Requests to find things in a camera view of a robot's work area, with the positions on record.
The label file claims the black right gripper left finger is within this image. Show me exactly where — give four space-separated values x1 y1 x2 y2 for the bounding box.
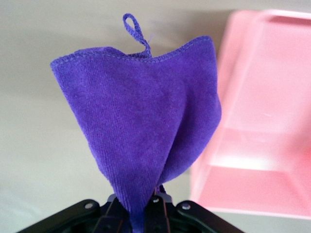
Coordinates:
93 197 132 233

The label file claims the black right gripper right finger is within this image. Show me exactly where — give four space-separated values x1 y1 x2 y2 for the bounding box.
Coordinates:
143 193 173 233

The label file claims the purple microfibre cloth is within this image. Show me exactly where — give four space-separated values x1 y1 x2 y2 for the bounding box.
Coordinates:
50 13 223 233

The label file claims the pink plastic bin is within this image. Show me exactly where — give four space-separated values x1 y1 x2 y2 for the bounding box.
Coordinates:
189 9 311 220

